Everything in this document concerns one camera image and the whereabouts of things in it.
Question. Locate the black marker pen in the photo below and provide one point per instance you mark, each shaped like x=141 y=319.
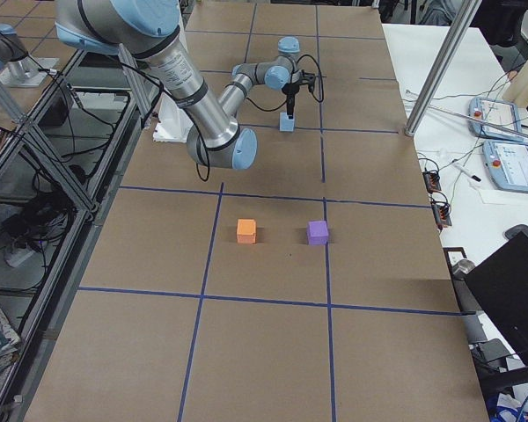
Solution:
x=467 y=172

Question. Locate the aluminium frame post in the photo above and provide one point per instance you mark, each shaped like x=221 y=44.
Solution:
x=443 y=59

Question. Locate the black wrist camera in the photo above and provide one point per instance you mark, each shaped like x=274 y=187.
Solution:
x=309 y=80

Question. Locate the lower teach pendant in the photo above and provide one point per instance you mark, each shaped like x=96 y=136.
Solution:
x=507 y=164

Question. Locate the upper teach pendant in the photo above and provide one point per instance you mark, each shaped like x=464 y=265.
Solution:
x=500 y=113

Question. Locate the orange foam block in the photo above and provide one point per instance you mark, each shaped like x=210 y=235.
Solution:
x=246 y=231

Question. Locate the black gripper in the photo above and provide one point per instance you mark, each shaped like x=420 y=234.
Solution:
x=290 y=90

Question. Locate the orange connector box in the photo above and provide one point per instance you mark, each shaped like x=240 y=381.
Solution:
x=432 y=181
x=441 y=211

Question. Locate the light blue foam block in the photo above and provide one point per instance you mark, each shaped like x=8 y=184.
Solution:
x=286 y=122

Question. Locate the teach pendant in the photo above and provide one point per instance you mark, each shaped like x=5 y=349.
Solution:
x=507 y=164
x=500 y=113

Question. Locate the upper orange connector box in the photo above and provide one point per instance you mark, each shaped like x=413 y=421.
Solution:
x=432 y=181

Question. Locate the black monitor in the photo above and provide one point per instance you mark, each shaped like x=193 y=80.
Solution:
x=499 y=284

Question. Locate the purple foam block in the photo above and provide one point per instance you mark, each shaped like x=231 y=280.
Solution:
x=317 y=232

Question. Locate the lower orange connector box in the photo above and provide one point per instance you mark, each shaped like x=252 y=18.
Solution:
x=441 y=211

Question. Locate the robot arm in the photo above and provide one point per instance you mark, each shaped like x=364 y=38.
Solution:
x=150 y=31
x=17 y=67

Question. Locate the steel cup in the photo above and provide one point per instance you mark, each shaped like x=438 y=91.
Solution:
x=462 y=268

